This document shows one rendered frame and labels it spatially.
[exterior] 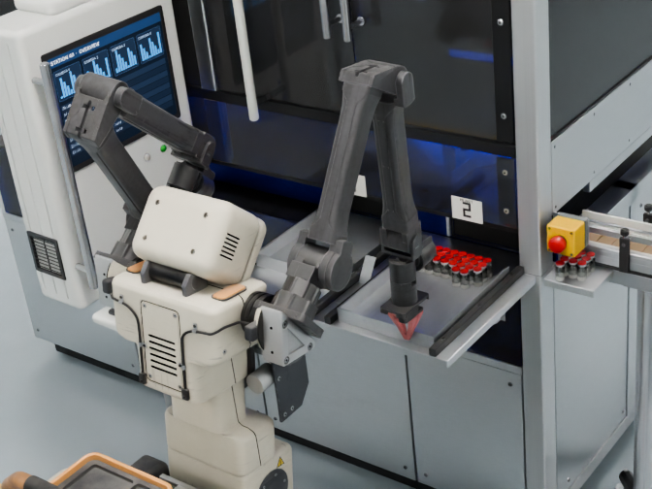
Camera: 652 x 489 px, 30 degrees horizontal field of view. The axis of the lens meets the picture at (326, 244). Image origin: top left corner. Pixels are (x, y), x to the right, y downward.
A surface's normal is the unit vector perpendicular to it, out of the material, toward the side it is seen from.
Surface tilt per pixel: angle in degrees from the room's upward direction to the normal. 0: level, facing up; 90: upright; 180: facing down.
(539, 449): 90
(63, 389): 0
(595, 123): 90
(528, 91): 90
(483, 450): 90
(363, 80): 60
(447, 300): 0
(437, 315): 0
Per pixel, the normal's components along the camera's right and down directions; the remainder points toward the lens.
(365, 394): -0.59, 0.44
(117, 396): -0.11, -0.87
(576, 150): 0.80, 0.21
